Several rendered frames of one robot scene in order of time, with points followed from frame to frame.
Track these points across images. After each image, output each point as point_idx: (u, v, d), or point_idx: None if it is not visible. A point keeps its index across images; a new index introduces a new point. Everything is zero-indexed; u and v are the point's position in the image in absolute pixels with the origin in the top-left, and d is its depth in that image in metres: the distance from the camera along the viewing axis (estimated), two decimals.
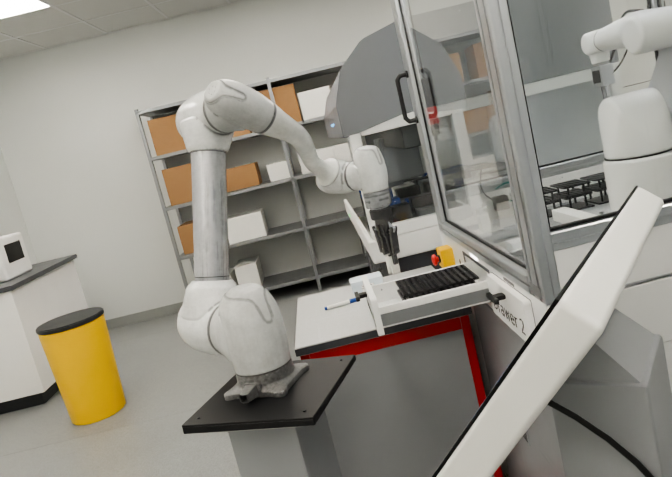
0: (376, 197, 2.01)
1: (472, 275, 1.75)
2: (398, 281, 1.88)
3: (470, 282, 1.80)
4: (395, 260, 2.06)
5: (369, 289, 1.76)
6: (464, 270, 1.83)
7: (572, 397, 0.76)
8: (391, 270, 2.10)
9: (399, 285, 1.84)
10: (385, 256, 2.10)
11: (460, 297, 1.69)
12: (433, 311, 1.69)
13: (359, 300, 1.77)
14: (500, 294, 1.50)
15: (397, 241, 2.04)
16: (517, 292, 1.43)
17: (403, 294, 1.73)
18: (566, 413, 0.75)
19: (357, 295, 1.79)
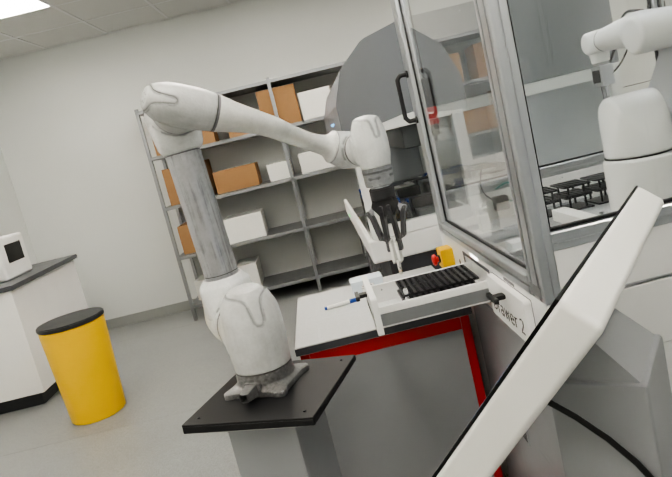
0: (387, 171, 1.76)
1: (472, 275, 1.75)
2: (398, 281, 1.88)
3: (470, 282, 1.80)
4: (402, 245, 1.82)
5: (369, 289, 1.76)
6: (464, 270, 1.83)
7: (572, 397, 0.76)
8: (395, 259, 1.83)
9: (399, 285, 1.84)
10: (388, 244, 1.83)
11: (460, 297, 1.69)
12: (433, 311, 1.69)
13: (359, 300, 1.77)
14: (500, 294, 1.50)
15: (405, 222, 1.81)
16: (517, 292, 1.43)
17: (403, 294, 1.73)
18: (566, 413, 0.75)
19: (357, 295, 1.79)
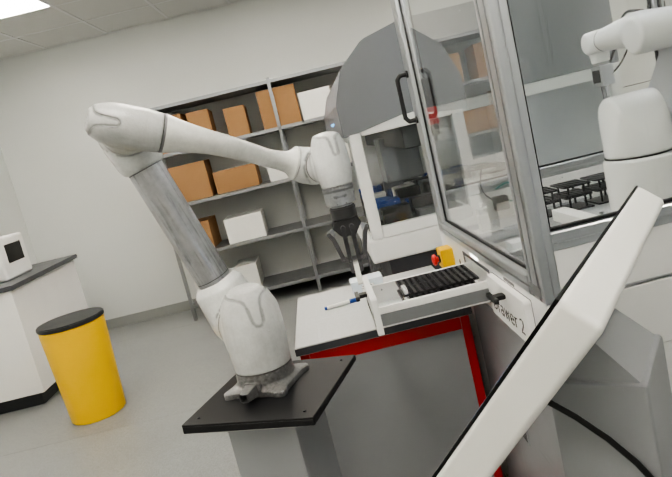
0: (351, 189, 1.71)
1: (472, 275, 1.75)
2: (398, 281, 1.88)
3: (470, 282, 1.80)
4: (363, 265, 1.76)
5: (369, 289, 1.76)
6: (464, 270, 1.83)
7: (572, 397, 0.76)
8: (359, 280, 1.77)
9: (399, 285, 1.84)
10: (351, 265, 1.75)
11: (460, 297, 1.69)
12: (433, 311, 1.69)
13: (359, 300, 1.77)
14: (500, 294, 1.50)
15: None
16: (517, 292, 1.43)
17: (403, 294, 1.73)
18: (566, 413, 0.75)
19: (357, 295, 1.79)
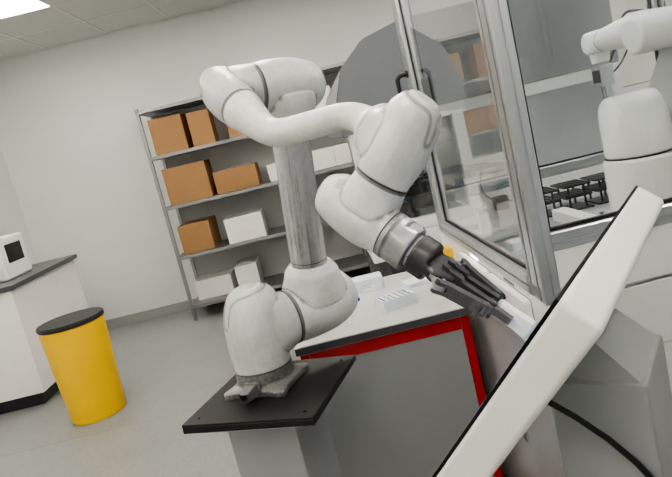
0: None
1: None
2: None
3: None
4: None
5: (475, 263, 1.77)
6: None
7: (572, 397, 0.76)
8: (528, 325, 0.99)
9: None
10: (500, 309, 1.00)
11: None
12: None
13: None
14: None
15: None
16: (517, 292, 1.43)
17: None
18: (566, 413, 0.75)
19: None
